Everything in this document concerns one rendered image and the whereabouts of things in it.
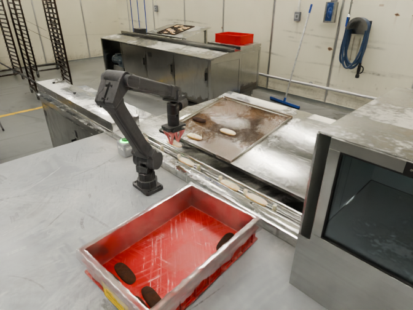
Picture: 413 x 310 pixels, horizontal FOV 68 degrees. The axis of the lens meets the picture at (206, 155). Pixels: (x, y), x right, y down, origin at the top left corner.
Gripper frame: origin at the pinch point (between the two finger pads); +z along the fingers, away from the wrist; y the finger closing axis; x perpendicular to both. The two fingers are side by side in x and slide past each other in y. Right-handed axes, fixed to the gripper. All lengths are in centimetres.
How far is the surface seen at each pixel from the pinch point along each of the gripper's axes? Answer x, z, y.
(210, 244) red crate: -53, 11, -28
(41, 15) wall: 699, -19, 181
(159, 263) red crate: -48, 11, -45
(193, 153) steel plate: 0.0, 10.7, 12.6
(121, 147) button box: 22.4, 5.8, -16.2
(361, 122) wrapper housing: -85, -37, -11
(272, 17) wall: 205, -33, 370
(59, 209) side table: 2, 12, -57
